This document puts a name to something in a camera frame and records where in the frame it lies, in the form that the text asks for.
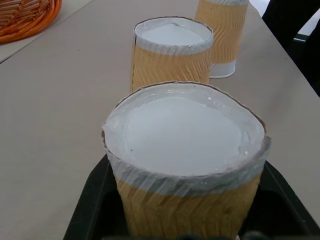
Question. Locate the dark chair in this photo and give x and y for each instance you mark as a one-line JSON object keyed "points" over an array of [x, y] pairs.
{"points": [[290, 32]]}

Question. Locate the orange woven basket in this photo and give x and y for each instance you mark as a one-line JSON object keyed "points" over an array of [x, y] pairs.
{"points": [[25, 17]]}

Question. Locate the tan ribbed paper cup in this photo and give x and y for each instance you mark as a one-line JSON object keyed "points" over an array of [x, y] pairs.
{"points": [[185, 155], [172, 57], [225, 37]]}

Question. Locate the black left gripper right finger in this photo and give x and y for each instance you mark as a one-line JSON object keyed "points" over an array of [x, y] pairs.
{"points": [[272, 207]]}

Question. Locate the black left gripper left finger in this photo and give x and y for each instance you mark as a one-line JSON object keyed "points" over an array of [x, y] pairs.
{"points": [[95, 200]]}

